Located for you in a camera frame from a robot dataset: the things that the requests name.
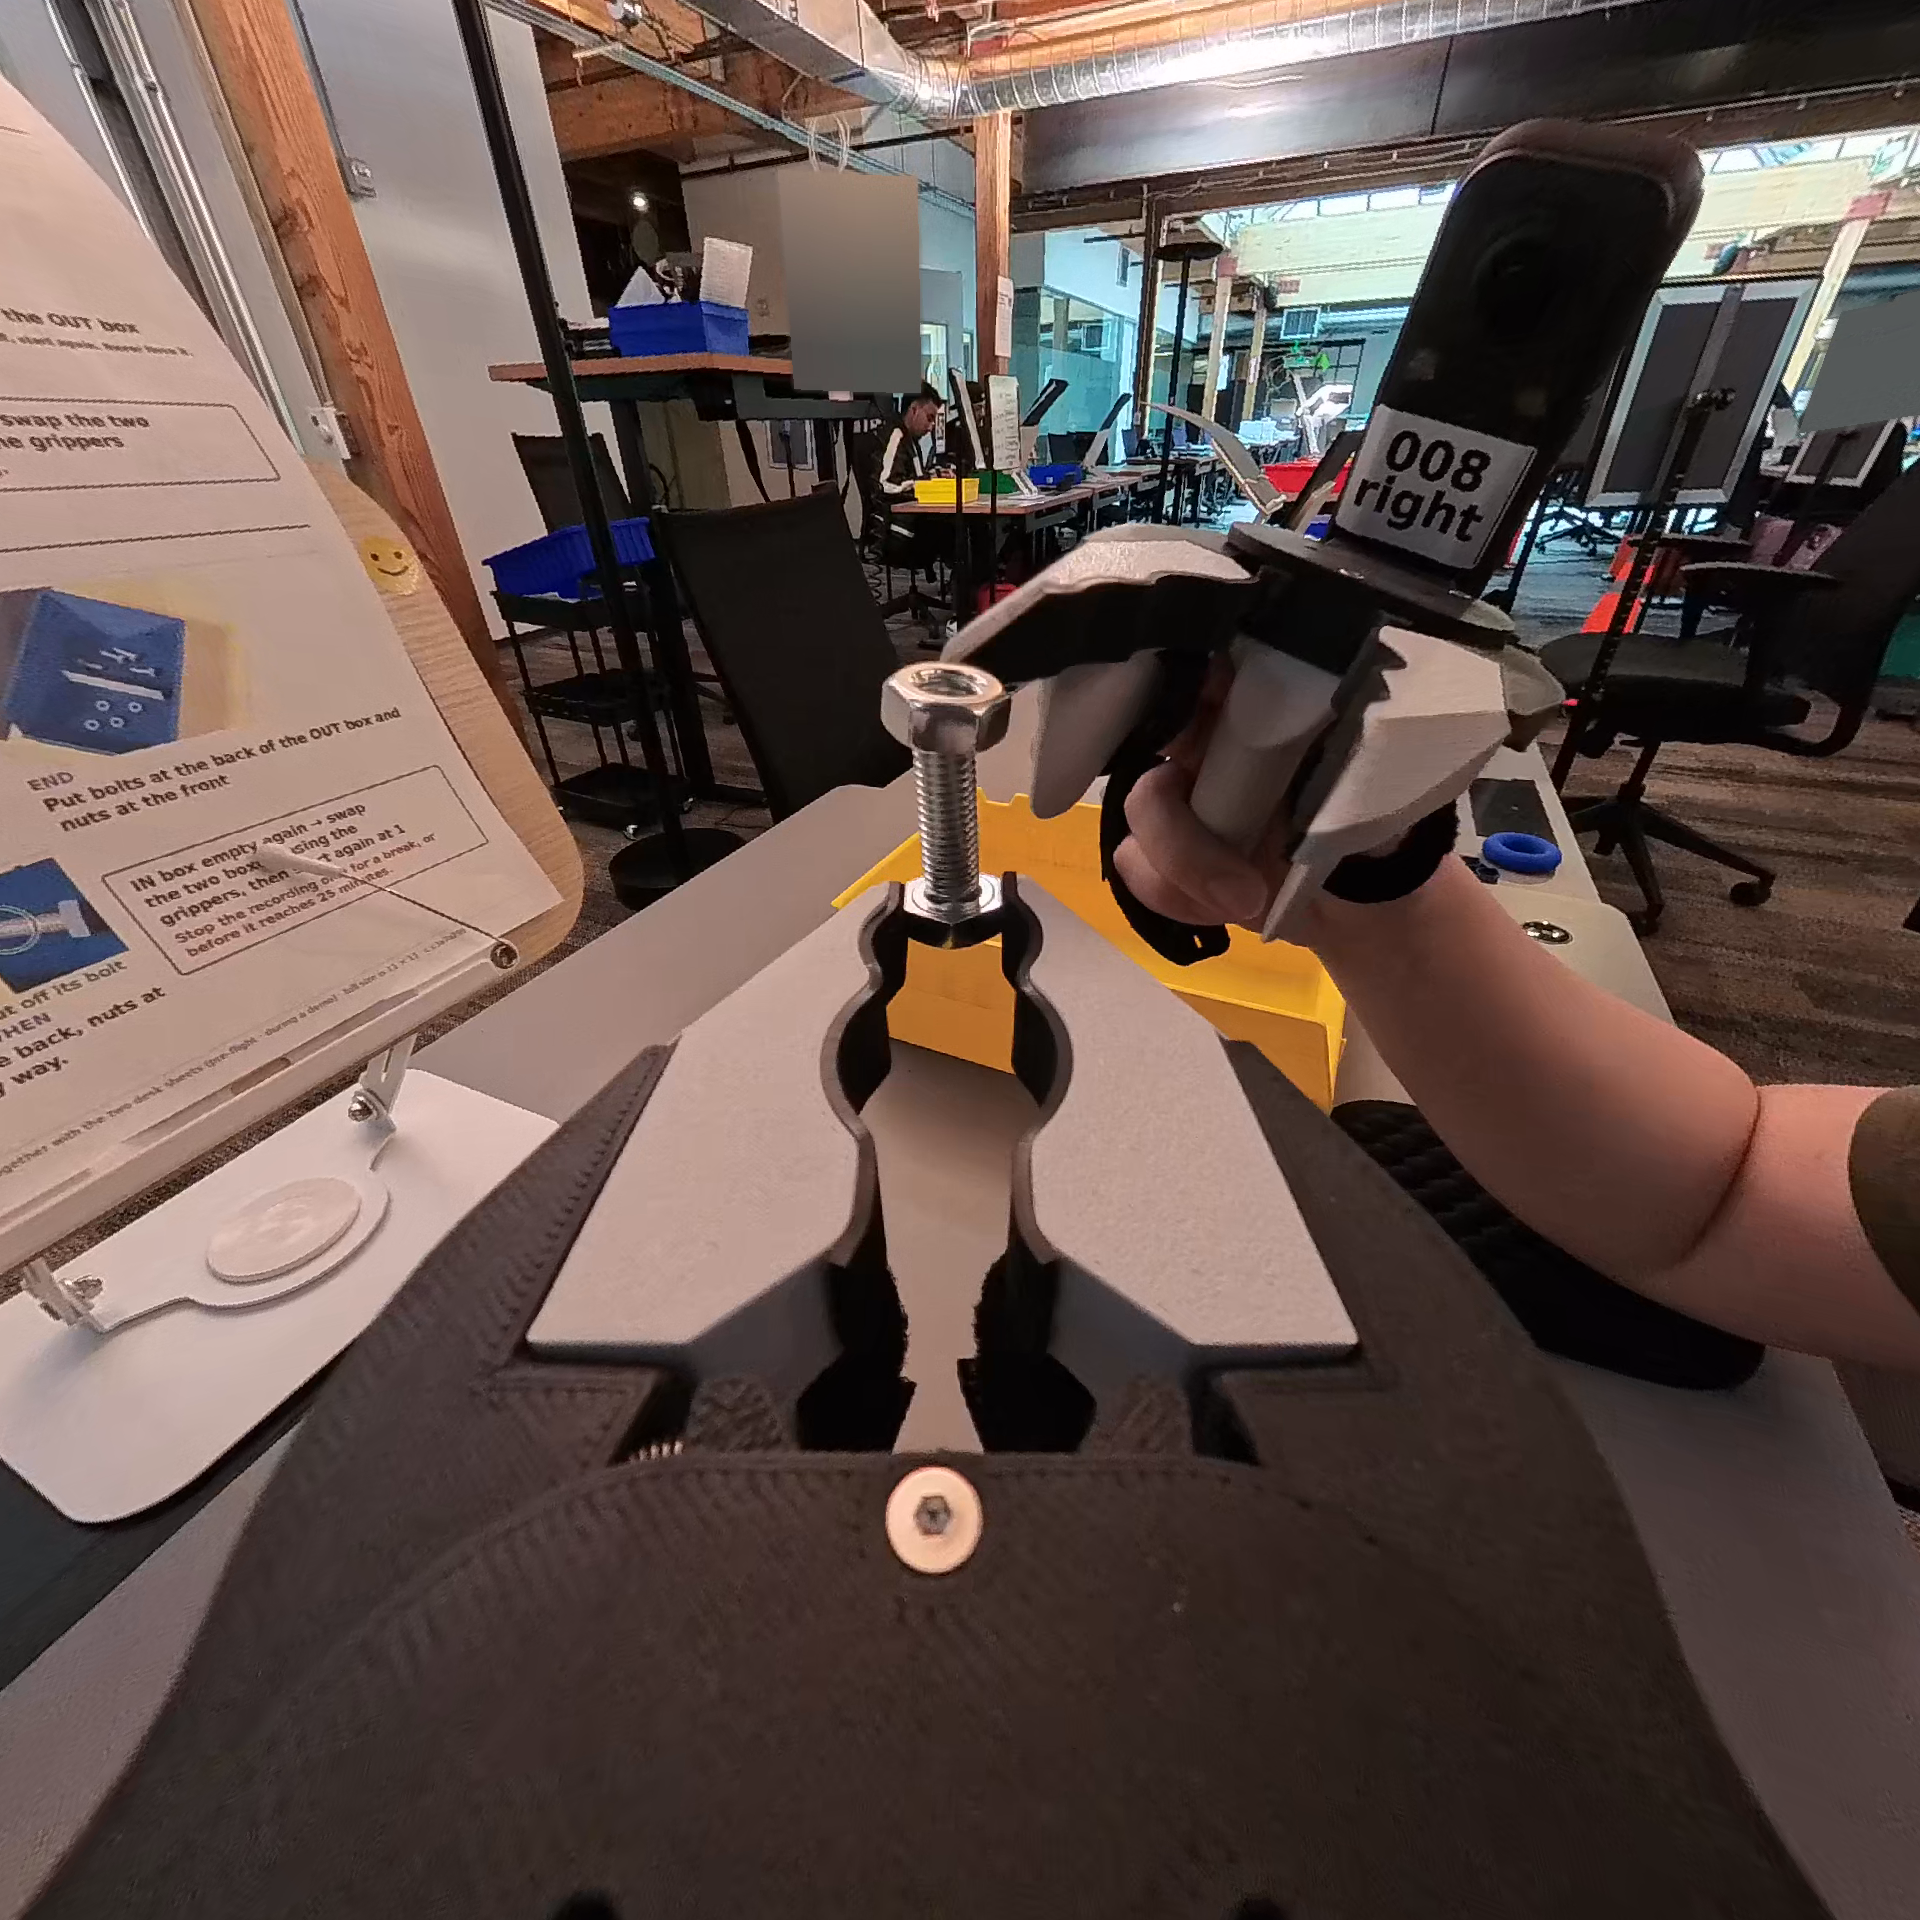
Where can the steel hex bolt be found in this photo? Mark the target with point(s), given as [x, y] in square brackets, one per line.
[949, 809]

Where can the black office chair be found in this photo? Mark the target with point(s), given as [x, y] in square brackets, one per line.
[1693, 682]

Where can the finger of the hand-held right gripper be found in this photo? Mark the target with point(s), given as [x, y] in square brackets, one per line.
[1425, 720]
[1125, 555]

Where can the thick wooden post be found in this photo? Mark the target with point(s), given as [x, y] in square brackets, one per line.
[315, 299]

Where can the printed instruction sheet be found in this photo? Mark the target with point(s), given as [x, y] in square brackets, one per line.
[225, 450]

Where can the blue plastic bin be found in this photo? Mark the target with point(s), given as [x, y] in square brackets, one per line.
[674, 330]
[562, 563]

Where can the black pole stand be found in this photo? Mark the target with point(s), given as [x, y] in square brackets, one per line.
[674, 870]

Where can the black rectangular pad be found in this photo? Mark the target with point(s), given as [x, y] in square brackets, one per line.
[1506, 807]

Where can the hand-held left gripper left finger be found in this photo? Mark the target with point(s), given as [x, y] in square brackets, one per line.
[720, 1185]

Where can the yellow smiley sticker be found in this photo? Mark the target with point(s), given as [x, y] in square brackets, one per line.
[389, 566]

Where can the black wrist rest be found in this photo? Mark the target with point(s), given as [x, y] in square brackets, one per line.
[1499, 1277]

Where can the steel hex nut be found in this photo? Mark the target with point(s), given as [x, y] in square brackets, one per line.
[984, 902]

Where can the white metal stand base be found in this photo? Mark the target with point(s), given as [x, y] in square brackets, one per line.
[180, 1395]

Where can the yellow plastic bin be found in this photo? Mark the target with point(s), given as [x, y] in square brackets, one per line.
[1259, 1035]

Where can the small red bin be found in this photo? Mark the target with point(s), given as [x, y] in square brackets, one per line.
[1298, 480]

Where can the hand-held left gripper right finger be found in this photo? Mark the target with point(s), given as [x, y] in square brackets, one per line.
[1185, 1185]

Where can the black mesh chair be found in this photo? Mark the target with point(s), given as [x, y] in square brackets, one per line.
[780, 645]

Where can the wooden top desk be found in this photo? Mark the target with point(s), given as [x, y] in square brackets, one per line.
[674, 373]

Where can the wooden column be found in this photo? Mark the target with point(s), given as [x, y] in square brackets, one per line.
[993, 224]

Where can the person's right forearm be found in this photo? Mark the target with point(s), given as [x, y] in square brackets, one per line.
[1576, 1109]

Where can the silver air duct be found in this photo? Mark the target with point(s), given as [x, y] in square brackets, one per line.
[1050, 77]

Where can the person's right hand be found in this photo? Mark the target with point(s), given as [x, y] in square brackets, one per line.
[1201, 870]

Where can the black display board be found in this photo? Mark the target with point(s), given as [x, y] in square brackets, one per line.
[1693, 389]

